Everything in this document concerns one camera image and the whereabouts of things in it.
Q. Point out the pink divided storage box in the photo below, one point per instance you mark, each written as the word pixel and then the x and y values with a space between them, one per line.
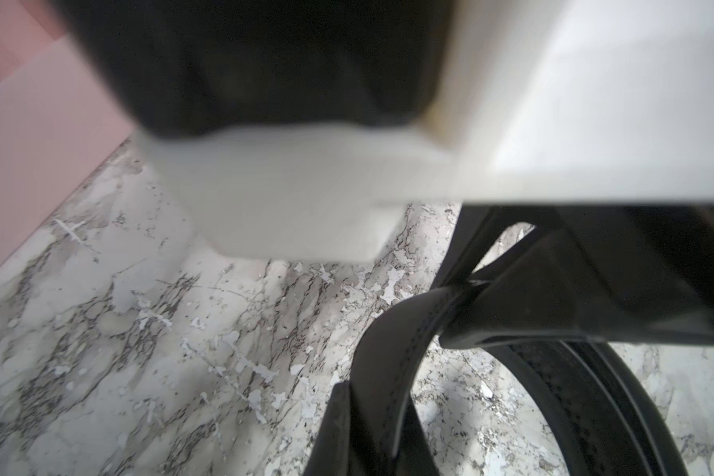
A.
pixel 58 122

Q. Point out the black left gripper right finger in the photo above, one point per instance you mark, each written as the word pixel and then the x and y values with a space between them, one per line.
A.
pixel 414 456

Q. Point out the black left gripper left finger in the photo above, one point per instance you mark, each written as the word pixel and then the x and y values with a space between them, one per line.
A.
pixel 332 453

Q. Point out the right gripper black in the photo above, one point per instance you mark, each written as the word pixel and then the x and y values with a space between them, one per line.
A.
pixel 609 273

